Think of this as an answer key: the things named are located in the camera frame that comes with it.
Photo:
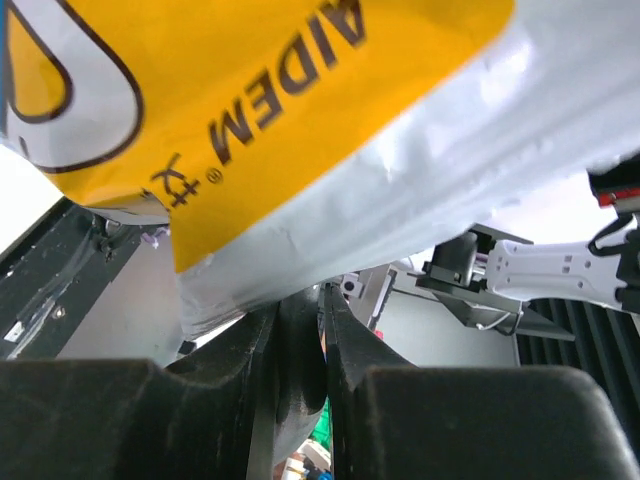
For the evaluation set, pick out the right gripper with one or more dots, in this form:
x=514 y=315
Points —
x=618 y=187

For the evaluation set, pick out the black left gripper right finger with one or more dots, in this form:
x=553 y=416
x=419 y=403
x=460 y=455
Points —
x=394 y=420

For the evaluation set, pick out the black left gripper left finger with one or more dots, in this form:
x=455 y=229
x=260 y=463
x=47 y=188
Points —
x=210 y=415

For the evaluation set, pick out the metal food scoop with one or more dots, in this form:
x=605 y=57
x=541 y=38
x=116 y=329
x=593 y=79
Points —
x=301 y=368

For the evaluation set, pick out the pet food bag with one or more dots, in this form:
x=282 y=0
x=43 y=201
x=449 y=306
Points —
x=287 y=142

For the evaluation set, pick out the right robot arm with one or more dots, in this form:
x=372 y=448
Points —
x=502 y=272

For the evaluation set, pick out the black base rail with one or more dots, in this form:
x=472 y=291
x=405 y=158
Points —
x=53 y=275

